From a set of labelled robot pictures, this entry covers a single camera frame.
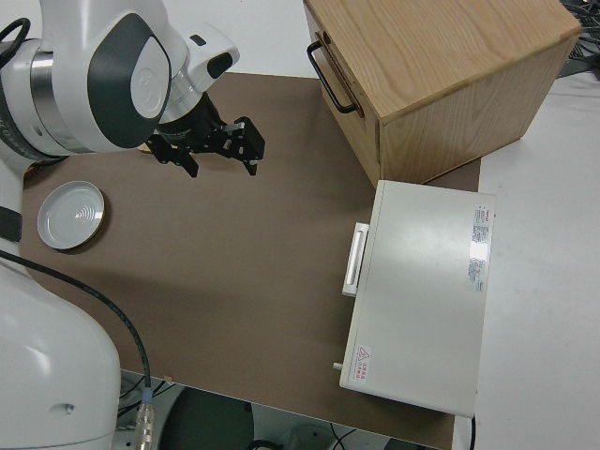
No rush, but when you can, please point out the light wooden drawer box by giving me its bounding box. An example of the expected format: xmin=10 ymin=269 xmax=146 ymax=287
xmin=303 ymin=0 xmax=583 ymax=186

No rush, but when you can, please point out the gray round plate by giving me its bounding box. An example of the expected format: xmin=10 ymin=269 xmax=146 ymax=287
xmin=37 ymin=181 xmax=107 ymax=252

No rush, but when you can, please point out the black cable with metal connector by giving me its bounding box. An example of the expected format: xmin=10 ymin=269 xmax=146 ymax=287
xmin=0 ymin=247 xmax=158 ymax=450

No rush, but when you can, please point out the brown table mat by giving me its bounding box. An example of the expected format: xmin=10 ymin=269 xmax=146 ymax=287
xmin=21 ymin=72 xmax=484 ymax=450

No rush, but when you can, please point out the black metal drawer handle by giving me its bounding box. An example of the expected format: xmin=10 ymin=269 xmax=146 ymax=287
xmin=306 ymin=39 xmax=359 ymax=115

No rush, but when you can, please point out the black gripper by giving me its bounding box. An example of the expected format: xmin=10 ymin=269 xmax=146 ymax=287
xmin=145 ymin=93 xmax=266 ymax=179

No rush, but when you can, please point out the white toaster oven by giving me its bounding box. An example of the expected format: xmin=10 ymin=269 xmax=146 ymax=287
xmin=331 ymin=179 xmax=498 ymax=419

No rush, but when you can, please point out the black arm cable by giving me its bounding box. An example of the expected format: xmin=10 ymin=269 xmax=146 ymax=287
xmin=0 ymin=18 xmax=28 ymax=53

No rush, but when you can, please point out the white oven door handle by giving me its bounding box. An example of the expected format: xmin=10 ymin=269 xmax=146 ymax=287
xmin=341 ymin=221 xmax=372 ymax=297

